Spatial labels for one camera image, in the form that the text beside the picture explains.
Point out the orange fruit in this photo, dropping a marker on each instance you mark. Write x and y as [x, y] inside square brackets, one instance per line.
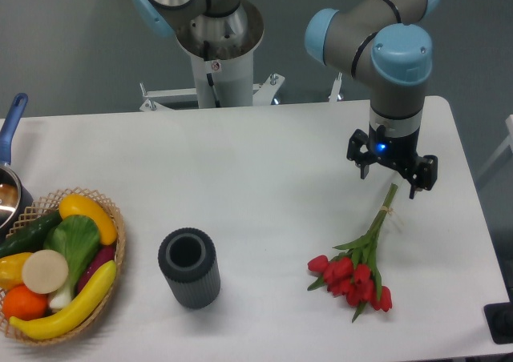
[22, 303]

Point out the blue handled saucepan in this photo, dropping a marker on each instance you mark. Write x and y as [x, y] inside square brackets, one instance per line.
[15, 198]

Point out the green bok choy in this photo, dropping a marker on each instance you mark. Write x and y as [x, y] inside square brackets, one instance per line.
[76, 238]

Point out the purple sweet potato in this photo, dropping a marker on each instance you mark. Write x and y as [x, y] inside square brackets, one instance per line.
[103, 255]

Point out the white frame at right edge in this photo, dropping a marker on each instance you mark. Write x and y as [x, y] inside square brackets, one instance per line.
[498, 158]

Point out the dark grey ribbed vase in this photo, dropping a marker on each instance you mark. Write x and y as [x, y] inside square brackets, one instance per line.
[188, 260]

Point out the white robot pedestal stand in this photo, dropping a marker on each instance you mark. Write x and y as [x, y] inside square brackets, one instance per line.
[217, 84]

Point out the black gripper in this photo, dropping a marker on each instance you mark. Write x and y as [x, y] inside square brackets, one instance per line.
[398, 154]

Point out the beige round disc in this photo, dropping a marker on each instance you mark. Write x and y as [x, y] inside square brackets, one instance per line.
[45, 271]

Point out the green cucumber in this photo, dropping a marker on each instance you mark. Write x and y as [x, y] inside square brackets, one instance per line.
[31, 236]

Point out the woven wicker basket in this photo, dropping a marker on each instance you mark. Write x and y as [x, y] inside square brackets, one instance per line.
[46, 205]

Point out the black device at table edge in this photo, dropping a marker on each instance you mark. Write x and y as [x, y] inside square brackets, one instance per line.
[499, 321]

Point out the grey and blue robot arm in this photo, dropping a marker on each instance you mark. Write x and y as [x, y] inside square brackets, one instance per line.
[378, 43]

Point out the red tulip bouquet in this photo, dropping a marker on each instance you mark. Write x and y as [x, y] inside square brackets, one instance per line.
[353, 273]

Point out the yellow bell pepper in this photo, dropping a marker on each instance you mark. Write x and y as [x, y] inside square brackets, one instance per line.
[11, 270]

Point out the yellow banana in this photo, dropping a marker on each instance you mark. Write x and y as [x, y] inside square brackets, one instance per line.
[76, 312]

